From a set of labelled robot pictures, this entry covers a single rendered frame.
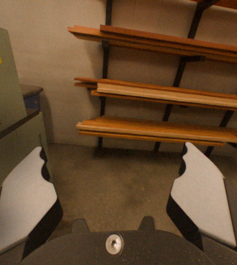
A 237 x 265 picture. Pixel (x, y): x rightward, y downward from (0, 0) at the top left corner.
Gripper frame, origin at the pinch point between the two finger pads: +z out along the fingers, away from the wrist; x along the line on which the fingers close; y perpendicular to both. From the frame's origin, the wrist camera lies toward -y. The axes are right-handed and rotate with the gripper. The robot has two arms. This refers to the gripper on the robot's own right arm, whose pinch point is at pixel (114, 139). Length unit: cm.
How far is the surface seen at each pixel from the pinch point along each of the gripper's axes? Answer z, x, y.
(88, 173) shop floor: 114, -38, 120
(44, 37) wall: 176, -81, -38
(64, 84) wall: 177, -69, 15
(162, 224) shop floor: 55, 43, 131
